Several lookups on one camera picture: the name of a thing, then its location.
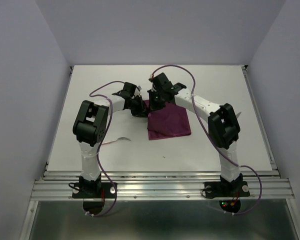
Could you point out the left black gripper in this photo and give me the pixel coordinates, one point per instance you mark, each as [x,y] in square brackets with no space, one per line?
[141,112]

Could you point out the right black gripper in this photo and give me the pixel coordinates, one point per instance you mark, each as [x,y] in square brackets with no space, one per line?
[153,106]

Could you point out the purple cloth napkin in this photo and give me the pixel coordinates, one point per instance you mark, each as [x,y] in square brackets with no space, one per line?
[170,122]

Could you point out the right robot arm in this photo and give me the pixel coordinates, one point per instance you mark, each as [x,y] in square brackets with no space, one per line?
[219,122]

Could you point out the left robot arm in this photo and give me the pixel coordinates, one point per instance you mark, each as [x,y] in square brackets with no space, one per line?
[91,126]

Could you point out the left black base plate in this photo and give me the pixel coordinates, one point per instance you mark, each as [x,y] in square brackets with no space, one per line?
[105,191]

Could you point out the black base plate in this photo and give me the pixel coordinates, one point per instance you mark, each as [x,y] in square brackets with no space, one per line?
[217,189]
[105,191]

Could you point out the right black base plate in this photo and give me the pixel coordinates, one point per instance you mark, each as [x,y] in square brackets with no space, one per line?
[217,189]

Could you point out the aluminium rail frame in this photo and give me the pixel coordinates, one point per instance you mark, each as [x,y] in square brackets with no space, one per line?
[160,184]

